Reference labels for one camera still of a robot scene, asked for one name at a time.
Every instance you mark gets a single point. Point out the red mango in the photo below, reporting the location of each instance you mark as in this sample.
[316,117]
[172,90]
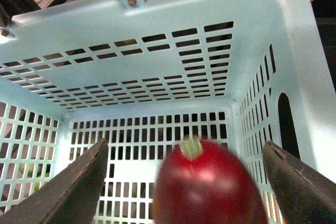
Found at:
[200,181]

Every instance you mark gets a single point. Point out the light blue plastic basket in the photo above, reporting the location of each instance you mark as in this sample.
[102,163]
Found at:
[143,74]

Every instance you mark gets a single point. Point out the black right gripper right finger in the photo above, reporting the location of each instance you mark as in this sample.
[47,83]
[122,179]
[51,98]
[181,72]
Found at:
[303,194]

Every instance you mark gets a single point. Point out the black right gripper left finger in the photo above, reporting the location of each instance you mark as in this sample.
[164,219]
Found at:
[71,196]

